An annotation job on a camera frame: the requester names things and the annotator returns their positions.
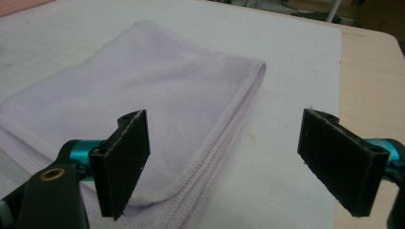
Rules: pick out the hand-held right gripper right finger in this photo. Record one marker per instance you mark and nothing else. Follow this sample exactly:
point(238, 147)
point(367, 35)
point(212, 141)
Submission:
point(337, 162)

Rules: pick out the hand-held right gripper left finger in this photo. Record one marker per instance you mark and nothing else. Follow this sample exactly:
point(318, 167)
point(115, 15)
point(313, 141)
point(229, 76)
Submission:
point(124, 165)

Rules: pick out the lilac printed towel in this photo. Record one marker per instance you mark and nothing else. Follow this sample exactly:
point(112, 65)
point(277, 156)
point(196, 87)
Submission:
point(143, 86)

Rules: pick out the white foam mat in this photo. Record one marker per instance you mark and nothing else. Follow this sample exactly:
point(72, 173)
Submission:
point(286, 63)

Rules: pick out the white rolling stand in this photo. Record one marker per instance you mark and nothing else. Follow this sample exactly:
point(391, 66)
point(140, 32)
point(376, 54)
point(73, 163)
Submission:
point(333, 9)

